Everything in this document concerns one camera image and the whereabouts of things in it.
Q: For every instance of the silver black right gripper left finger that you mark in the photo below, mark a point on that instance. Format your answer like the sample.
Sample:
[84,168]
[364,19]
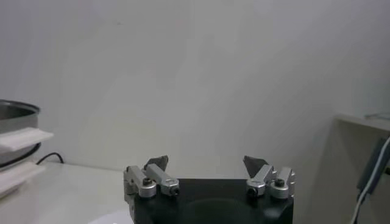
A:
[158,178]

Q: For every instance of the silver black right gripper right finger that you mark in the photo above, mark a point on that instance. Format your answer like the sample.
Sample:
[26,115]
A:
[265,178]

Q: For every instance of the stainless steel steamer basket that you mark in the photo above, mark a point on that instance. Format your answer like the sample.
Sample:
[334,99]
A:
[18,121]

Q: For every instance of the large white plate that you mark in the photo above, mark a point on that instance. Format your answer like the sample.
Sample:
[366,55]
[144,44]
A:
[115,219]

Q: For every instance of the beige cabinet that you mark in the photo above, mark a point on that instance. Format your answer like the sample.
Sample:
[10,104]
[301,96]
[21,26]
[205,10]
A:
[350,170]

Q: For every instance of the cream electric cooker base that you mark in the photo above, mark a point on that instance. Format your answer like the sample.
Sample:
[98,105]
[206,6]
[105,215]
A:
[15,178]

